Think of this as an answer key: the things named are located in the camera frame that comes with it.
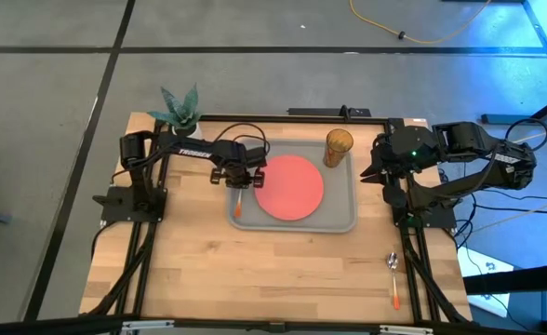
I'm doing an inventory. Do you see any black bar bracket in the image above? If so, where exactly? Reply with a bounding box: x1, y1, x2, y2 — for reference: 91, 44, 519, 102
287, 106, 372, 118

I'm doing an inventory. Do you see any metal spoon orange handle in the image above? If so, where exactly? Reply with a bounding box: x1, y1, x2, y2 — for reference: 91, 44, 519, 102
385, 252, 401, 312

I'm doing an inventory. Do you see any green snake plant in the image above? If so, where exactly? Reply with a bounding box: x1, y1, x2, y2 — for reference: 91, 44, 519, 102
146, 85, 201, 130

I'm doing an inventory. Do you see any white plant pot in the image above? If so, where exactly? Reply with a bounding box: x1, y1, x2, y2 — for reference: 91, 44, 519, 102
171, 121, 204, 141

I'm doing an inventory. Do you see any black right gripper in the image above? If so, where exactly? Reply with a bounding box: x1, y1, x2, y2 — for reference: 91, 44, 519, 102
360, 124, 442, 209

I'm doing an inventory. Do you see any grey plastic tray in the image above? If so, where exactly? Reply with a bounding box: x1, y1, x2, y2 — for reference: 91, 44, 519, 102
226, 138, 359, 234

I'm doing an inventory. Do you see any black front crossbar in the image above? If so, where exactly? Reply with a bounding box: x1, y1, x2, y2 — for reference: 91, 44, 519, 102
0, 314, 547, 335

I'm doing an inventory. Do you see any metal fork orange handle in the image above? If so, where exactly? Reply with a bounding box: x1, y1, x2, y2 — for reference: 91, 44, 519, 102
233, 185, 246, 220

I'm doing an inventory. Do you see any yellow cable black connector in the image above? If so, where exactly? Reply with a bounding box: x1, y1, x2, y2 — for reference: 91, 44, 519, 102
349, 0, 493, 47

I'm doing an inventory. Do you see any beige floor cable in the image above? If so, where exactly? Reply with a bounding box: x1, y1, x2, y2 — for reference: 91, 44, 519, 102
468, 193, 547, 234

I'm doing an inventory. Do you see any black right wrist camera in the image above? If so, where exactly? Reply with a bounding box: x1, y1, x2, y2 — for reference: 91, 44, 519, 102
394, 126, 435, 162

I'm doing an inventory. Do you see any silver metal bracket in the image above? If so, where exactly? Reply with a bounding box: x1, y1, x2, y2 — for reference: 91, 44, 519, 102
122, 319, 175, 332
379, 324, 435, 335

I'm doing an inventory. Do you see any amber faceted plastic cup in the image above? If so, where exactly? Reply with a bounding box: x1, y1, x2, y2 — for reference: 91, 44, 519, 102
323, 128, 354, 168

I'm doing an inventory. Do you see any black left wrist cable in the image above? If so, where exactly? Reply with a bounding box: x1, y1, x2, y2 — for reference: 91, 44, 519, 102
212, 121, 271, 157

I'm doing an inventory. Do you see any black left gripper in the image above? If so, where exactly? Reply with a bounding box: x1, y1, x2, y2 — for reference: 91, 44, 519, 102
210, 143, 269, 190

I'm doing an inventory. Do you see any black side beam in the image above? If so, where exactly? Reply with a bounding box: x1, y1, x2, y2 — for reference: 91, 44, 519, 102
463, 262, 547, 295

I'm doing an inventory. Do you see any round pink plate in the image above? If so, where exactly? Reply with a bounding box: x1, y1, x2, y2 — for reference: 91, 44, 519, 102
253, 154, 325, 222

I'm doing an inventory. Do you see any black desk leg frame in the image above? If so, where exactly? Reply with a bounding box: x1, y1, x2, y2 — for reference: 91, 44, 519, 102
480, 0, 547, 126

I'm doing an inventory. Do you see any white printed box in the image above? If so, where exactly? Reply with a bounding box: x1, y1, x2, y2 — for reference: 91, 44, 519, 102
457, 246, 515, 318

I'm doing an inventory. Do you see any black aluminium table frame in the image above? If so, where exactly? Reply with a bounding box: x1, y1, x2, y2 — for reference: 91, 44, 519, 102
80, 113, 473, 327

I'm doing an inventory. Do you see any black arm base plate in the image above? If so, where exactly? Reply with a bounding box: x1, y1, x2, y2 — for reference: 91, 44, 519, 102
91, 185, 168, 223
391, 204, 457, 230

